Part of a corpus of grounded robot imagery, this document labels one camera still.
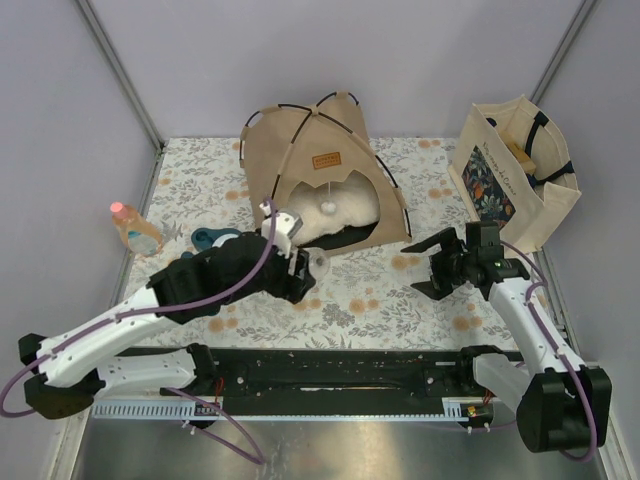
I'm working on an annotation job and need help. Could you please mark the floral patterned table mat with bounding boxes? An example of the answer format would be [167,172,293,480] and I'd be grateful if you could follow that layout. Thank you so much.
[127,138,516,350]

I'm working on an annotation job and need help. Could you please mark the teal double pet bowl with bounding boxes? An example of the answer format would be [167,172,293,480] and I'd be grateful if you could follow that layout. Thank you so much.
[179,227,244,316]

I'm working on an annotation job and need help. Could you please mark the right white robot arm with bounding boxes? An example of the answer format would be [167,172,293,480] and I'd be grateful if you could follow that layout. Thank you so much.
[405,221,612,463]

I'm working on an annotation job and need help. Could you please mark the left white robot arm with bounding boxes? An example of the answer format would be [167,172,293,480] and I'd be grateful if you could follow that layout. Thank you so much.
[19,232,330,420]

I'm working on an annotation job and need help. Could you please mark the pink capped plastic bottle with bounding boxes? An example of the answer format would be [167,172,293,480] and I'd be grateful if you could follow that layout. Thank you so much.
[110,202,163,256]

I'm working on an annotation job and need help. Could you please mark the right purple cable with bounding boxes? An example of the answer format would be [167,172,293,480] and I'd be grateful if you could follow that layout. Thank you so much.
[464,239,599,461]

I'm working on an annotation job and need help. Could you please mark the cream floral tote bag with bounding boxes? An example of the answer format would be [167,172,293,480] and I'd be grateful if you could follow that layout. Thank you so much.
[449,96,581,253]

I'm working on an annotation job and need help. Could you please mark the black tent pole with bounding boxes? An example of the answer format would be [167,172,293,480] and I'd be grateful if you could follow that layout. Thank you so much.
[239,92,411,254]
[243,91,369,207]

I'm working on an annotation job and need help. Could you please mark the beige fabric pet tent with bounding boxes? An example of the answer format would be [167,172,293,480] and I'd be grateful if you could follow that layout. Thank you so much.
[239,91,412,255]

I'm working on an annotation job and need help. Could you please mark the wooden block in bag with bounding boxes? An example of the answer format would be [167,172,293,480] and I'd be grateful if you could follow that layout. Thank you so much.
[499,130,536,175]

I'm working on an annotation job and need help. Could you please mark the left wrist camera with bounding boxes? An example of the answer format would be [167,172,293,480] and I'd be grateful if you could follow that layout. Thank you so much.
[261,210,303,250]

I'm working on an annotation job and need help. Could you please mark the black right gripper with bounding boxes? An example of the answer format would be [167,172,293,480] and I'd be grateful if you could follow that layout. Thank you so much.
[402,228,477,301]

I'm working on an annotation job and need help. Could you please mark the white slotted cable duct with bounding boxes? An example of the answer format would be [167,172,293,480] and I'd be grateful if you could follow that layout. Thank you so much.
[90,391,470,423]

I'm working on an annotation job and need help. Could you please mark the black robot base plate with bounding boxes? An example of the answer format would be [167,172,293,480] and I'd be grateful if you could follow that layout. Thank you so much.
[159,344,516,416]

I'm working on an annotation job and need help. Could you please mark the white fluffy cushion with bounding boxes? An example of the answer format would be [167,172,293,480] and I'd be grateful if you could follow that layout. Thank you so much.
[287,171,380,245]

